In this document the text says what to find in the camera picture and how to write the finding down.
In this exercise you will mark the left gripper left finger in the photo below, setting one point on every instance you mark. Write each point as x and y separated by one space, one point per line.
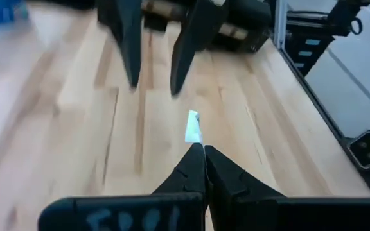
189 173

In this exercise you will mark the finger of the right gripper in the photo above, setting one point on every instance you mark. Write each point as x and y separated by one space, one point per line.
128 32
194 32

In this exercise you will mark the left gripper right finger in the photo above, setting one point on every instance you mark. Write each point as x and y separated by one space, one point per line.
226 183

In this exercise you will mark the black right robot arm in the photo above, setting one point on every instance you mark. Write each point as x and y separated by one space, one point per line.
332 16

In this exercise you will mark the dark grey plastic tray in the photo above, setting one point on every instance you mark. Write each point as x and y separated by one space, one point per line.
255 45

